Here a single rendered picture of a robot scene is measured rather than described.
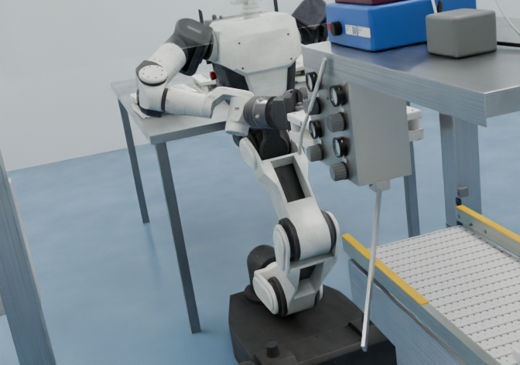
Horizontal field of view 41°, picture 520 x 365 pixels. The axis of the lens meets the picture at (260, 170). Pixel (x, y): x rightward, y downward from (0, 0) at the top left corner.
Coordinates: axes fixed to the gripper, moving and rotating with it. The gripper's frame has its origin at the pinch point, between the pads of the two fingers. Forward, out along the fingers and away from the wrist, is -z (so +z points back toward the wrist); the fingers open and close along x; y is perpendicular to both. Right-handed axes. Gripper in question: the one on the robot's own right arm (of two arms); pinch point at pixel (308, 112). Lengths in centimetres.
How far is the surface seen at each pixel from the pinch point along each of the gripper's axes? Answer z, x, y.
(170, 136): 85, 18, -31
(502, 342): -67, 23, 51
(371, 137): -43, -7, 43
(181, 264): 90, 70, -29
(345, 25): -36, -26, 37
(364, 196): 100, 98, -187
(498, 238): -55, 20, 18
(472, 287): -56, 23, 36
